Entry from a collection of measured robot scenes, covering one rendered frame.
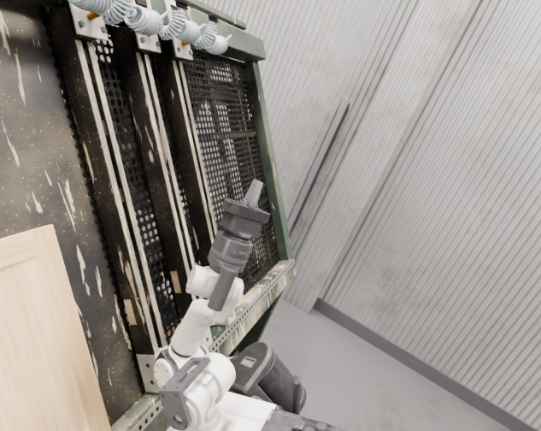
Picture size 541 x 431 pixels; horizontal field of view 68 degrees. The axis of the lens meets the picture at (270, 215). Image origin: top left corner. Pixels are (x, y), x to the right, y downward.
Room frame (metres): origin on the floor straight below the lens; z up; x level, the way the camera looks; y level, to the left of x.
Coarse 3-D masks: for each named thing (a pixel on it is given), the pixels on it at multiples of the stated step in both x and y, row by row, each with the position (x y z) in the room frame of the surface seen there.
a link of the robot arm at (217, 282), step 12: (216, 264) 0.76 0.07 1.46; (228, 264) 0.76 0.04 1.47; (240, 264) 0.78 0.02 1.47; (192, 276) 0.76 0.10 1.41; (204, 276) 0.75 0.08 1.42; (216, 276) 0.76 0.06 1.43; (228, 276) 0.73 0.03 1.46; (192, 288) 0.73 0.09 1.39; (204, 288) 0.74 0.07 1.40; (216, 288) 0.73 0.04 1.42; (228, 288) 0.73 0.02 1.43; (216, 300) 0.72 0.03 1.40; (228, 300) 0.76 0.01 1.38
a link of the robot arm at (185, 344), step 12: (180, 324) 0.78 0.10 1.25; (192, 324) 0.76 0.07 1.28; (180, 336) 0.76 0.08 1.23; (192, 336) 0.76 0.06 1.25; (168, 348) 0.78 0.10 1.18; (180, 348) 0.76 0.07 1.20; (192, 348) 0.77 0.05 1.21; (156, 360) 0.76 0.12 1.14; (168, 360) 0.74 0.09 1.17; (180, 360) 0.76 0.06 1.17
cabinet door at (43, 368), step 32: (0, 256) 0.66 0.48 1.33; (32, 256) 0.73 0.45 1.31; (0, 288) 0.64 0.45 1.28; (32, 288) 0.70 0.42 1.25; (64, 288) 0.76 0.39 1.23; (0, 320) 0.61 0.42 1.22; (32, 320) 0.67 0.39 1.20; (64, 320) 0.73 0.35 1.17; (0, 352) 0.58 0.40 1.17; (32, 352) 0.64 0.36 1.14; (64, 352) 0.70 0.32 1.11; (0, 384) 0.56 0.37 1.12; (32, 384) 0.61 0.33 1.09; (64, 384) 0.67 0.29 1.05; (96, 384) 0.74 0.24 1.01; (0, 416) 0.53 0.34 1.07; (32, 416) 0.58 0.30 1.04; (64, 416) 0.64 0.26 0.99; (96, 416) 0.70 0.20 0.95
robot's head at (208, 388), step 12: (216, 360) 0.51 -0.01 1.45; (228, 360) 0.52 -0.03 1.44; (204, 372) 0.48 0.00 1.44; (216, 372) 0.48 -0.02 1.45; (228, 372) 0.50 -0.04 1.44; (192, 384) 0.45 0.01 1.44; (204, 384) 0.46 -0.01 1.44; (216, 384) 0.47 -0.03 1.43; (228, 384) 0.49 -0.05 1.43; (192, 396) 0.43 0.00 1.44; (204, 396) 0.44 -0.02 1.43; (216, 396) 0.47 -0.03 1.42; (204, 408) 0.43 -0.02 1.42; (216, 408) 0.48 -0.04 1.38; (204, 420) 0.45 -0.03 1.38; (216, 420) 0.46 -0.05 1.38
